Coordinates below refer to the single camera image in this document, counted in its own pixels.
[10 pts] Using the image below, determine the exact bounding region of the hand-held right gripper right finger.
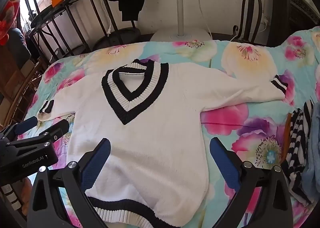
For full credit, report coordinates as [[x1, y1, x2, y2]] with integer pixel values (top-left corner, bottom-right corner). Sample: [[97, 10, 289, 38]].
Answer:
[[209, 137, 293, 228]]

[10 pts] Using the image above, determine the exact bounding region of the light blue garment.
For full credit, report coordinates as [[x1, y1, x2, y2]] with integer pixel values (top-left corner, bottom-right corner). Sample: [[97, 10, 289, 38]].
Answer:
[[301, 102, 320, 203]]

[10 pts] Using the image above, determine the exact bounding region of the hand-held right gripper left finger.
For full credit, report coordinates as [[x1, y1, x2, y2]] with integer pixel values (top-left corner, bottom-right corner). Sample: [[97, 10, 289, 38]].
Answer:
[[26, 138, 112, 228]]

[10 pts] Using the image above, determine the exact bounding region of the red floral cloth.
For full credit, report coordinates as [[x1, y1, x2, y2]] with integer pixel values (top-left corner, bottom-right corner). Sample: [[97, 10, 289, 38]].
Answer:
[[0, 0, 21, 46]]

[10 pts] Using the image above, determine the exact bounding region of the white power cord with plug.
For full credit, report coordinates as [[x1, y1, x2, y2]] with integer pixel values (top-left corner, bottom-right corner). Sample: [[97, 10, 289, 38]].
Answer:
[[76, 0, 112, 36]]

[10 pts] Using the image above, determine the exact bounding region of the white fan cable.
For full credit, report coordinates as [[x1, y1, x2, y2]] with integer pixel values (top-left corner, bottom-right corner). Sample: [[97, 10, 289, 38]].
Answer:
[[192, 0, 213, 39]]

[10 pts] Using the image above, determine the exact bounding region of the dark carved wooden screen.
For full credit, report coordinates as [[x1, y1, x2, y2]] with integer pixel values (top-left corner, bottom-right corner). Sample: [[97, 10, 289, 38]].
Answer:
[[271, 0, 320, 46]]

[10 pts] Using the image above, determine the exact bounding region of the orange cloth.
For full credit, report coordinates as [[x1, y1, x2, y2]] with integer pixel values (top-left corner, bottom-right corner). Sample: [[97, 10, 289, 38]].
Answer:
[[285, 113, 293, 149]]

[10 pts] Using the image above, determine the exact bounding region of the floral blanket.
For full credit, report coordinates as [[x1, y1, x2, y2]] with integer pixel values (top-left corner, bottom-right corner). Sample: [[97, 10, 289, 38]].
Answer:
[[25, 25, 320, 228]]

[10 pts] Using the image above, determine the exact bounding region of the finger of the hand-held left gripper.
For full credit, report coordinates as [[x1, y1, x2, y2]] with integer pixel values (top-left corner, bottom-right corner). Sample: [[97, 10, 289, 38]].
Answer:
[[0, 116, 38, 141], [6, 119, 70, 155]]

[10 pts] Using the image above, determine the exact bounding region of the brown wooden furniture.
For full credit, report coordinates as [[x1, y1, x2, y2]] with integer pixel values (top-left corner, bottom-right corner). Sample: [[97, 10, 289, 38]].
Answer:
[[0, 43, 47, 129]]

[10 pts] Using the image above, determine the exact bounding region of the white standing fan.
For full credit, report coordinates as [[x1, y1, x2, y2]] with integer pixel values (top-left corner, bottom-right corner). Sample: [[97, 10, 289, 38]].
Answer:
[[149, 0, 213, 42]]

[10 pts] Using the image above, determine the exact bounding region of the black white striped garment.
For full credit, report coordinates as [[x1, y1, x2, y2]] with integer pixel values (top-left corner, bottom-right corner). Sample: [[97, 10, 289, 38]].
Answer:
[[285, 99, 315, 206]]

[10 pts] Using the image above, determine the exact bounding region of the white sweater with black trim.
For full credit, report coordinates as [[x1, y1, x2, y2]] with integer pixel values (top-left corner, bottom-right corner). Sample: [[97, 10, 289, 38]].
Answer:
[[37, 59, 289, 228]]

